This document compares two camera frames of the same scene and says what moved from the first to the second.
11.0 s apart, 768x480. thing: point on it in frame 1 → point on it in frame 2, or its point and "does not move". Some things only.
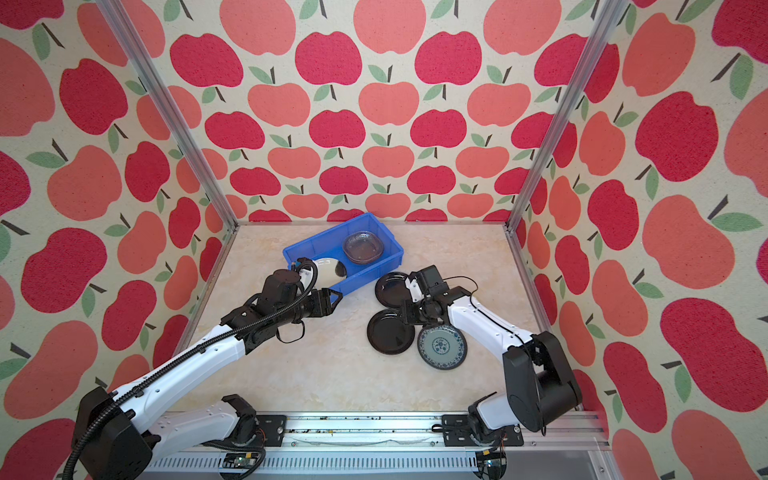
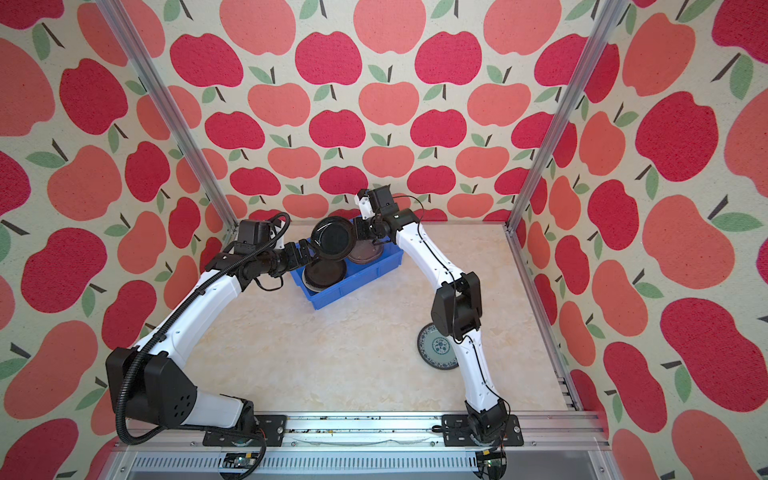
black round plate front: [388, 332] → [324, 273]
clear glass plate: [363, 247] does not move
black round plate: [391, 289] → [333, 238]
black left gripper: [323, 304] → [295, 261]
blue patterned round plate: [442, 346] does not move
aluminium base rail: [393, 446] does not move
